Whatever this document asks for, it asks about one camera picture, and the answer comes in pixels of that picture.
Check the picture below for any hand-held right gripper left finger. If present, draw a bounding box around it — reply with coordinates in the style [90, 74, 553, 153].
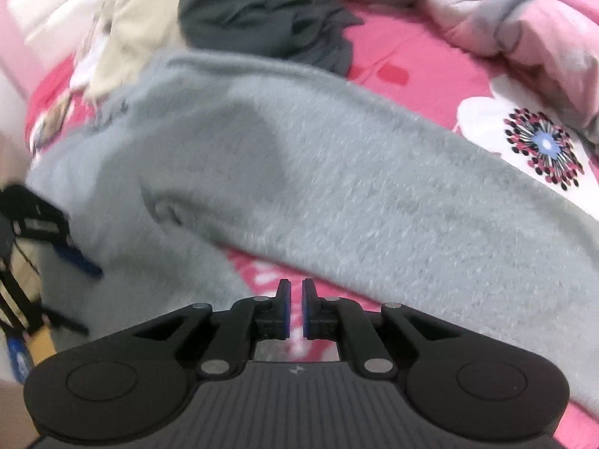
[133, 279, 293, 379]

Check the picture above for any pink floral bed sheet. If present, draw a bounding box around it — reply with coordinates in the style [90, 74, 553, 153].
[23, 0, 599, 449]

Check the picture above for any dark grey garment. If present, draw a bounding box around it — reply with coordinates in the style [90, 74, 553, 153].
[178, 0, 366, 76]

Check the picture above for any pink printed quilt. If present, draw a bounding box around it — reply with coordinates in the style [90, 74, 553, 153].
[323, 0, 599, 143]

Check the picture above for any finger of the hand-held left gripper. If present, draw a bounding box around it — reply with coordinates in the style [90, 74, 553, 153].
[0, 184, 104, 279]
[0, 262, 89, 384]

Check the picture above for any grey sweatshirt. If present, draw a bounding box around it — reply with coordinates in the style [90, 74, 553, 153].
[25, 49, 599, 422]

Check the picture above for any padded pink white headboard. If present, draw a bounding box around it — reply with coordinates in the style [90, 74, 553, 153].
[0, 0, 155, 104]

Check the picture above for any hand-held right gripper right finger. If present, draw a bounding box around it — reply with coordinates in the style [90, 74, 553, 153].
[302, 279, 462, 377]

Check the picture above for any beige garment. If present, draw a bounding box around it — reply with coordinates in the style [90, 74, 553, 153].
[86, 0, 328, 99]

